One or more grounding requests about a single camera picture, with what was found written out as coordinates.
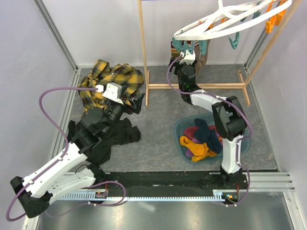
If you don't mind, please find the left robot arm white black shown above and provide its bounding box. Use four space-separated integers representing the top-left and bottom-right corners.
10 93 145 218

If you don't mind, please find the yellow plaid shirt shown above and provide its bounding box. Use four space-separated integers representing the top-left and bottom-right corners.
78 59 145 112

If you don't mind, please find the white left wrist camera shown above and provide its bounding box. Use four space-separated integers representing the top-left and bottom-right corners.
95 82 124 105

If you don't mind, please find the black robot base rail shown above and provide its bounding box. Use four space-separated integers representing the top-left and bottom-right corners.
93 171 248 196

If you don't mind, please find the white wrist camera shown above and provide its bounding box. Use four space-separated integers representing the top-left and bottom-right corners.
179 50 196 65
95 82 124 105

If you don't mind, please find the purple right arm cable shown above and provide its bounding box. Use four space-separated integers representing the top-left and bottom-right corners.
167 56 254 173

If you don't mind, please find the teal plastic tub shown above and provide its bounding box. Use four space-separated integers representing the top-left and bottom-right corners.
174 113 252 163

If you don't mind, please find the white oval clip hanger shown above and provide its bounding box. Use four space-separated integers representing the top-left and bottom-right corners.
174 0 293 41

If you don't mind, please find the navy blue sock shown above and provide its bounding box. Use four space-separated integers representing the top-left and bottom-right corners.
207 131 223 154
194 118 211 144

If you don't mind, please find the white slotted cable duct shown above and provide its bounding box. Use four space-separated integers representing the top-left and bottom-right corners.
59 190 225 202

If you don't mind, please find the black garment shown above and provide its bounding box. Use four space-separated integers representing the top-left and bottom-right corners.
68 117 141 165

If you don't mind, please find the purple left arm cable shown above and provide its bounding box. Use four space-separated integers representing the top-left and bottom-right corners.
6 86 101 221

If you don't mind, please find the wooden clothes rack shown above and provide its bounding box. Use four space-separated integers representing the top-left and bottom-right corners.
137 0 303 107

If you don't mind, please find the mustard yellow sock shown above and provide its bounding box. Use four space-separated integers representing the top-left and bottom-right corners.
179 136 204 156
189 143 217 162

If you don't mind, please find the beige maroon white-striped sock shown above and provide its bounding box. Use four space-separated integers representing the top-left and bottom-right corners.
194 40 210 75

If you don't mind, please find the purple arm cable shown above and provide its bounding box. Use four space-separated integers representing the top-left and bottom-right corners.
167 56 254 173
6 86 101 221

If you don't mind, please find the maroon purple striped sock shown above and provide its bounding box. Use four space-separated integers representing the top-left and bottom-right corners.
209 126 223 144
184 126 199 157

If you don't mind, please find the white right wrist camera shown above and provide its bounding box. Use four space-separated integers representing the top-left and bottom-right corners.
179 50 196 65

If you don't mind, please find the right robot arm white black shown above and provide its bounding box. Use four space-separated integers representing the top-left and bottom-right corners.
168 59 251 189

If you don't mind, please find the aluminium corner post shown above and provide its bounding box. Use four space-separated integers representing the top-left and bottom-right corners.
33 0 78 71

